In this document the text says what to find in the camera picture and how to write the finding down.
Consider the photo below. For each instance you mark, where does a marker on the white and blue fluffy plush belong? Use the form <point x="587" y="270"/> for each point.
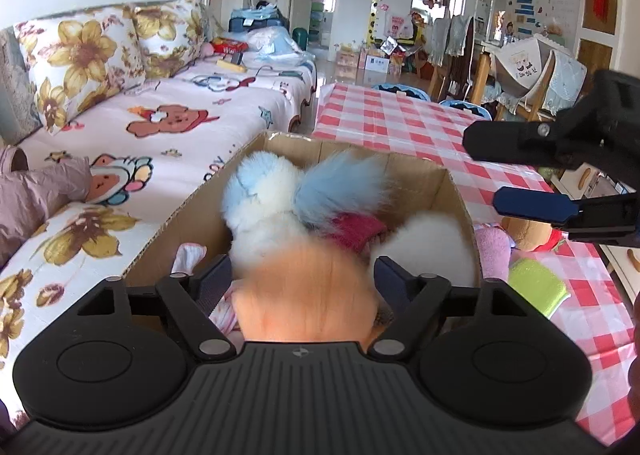
<point x="260" y="195"/>

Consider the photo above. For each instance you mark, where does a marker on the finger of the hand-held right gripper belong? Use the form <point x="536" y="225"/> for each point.
<point x="505" y="140"/>
<point x="530" y="205"/>

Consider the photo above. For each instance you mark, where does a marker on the small cardboard box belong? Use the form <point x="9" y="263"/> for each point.
<point x="377" y="62"/>

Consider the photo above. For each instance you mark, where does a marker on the small floral sofa cushion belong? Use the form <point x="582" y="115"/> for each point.
<point x="170" y="35"/>

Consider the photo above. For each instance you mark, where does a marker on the printed white baby cloth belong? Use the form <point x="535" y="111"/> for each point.
<point x="190" y="257"/>

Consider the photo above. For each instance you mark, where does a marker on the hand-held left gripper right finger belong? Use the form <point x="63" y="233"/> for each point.
<point x="392" y="285"/>

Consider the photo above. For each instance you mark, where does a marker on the wooden chair with cloth cover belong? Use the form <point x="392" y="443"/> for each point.
<point x="522" y="62"/>
<point x="567" y="75"/>

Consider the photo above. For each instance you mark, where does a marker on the yellow power strip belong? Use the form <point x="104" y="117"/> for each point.
<point x="232" y="65"/>

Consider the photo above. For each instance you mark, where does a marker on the large floral sofa cushion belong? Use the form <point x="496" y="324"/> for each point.
<point x="80" y="60"/>

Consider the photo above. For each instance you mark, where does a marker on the pink jacket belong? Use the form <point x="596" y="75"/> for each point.
<point x="35" y="195"/>

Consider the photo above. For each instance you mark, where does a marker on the red white checkered tablecloth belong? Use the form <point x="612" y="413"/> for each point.
<point x="400" y="125"/>

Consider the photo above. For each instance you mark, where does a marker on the blue plastic stool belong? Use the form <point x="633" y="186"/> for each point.
<point x="400" y="89"/>
<point x="470" y="107"/>

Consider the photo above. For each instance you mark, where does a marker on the green and yellow cloth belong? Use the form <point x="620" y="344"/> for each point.
<point x="537" y="285"/>

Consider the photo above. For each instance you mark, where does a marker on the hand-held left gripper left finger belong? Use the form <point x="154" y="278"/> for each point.
<point x="215" y="285"/>

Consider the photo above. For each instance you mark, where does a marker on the red knitted soft toy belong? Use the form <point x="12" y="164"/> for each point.
<point x="355" y="232"/>

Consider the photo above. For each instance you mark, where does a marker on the pink plush pillow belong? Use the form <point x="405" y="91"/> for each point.
<point x="492" y="252"/>

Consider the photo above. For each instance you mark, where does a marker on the hanging grey clothes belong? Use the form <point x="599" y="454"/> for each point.
<point x="450" y="35"/>

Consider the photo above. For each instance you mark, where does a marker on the red snack box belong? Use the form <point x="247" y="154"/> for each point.
<point x="230" y="45"/>

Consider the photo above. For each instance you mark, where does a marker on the orange plush toy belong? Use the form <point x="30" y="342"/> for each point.
<point x="305" y="295"/>

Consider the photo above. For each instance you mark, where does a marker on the sofa with printed sheet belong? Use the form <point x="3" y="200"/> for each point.
<point x="200" y="105"/>

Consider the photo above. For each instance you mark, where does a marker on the blue bag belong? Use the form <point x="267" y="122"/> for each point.
<point x="255" y="22"/>

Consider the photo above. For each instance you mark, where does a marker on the white television cabinet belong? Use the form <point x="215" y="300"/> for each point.
<point x="617" y="270"/>

